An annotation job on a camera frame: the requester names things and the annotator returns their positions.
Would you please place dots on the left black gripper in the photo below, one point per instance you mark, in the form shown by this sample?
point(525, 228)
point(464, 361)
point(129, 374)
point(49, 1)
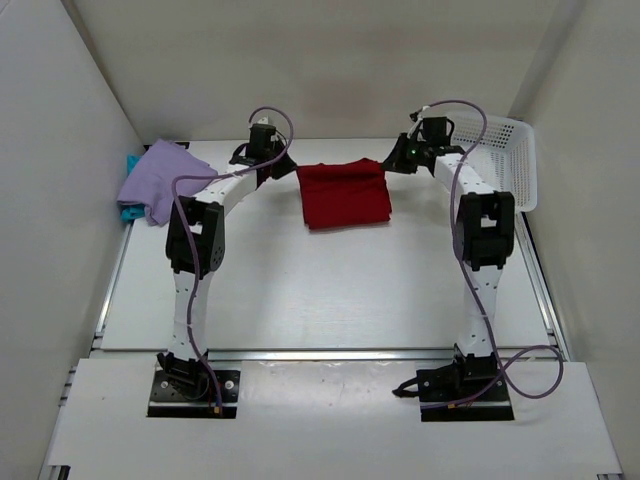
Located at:
point(287, 166)

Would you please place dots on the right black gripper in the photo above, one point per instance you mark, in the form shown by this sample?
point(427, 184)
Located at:
point(399, 160)

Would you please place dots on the red t shirt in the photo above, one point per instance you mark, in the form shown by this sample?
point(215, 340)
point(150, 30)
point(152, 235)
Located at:
point(344, 195)

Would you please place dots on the lavender t shirt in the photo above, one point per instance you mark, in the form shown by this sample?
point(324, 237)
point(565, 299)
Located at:
point(150, 182)

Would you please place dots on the teal t shirt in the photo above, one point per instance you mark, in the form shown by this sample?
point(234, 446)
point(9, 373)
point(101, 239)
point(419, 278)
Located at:
point(131, 212)

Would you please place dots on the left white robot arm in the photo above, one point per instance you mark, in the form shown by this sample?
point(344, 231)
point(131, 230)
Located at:
point(195, 247)

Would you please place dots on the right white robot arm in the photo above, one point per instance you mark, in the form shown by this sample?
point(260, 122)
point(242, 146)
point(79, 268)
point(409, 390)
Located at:
point(482, 220)

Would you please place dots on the white plastic laundry basket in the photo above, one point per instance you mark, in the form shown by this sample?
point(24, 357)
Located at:
point(499, 155)

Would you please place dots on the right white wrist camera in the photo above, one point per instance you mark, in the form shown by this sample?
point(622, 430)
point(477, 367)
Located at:
point(417, 118)

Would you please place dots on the aluminium rail bar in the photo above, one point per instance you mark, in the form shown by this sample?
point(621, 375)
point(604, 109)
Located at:
point(331, 354)

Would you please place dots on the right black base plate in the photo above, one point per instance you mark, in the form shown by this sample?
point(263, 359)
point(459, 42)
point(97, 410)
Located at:
point(459, 392)

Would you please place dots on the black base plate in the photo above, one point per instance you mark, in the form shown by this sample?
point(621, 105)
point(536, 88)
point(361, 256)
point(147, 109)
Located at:
point(169, 398)
point(459, 392)

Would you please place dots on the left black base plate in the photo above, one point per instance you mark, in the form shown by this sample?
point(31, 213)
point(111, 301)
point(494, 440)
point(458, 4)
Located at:
point(169, 398)

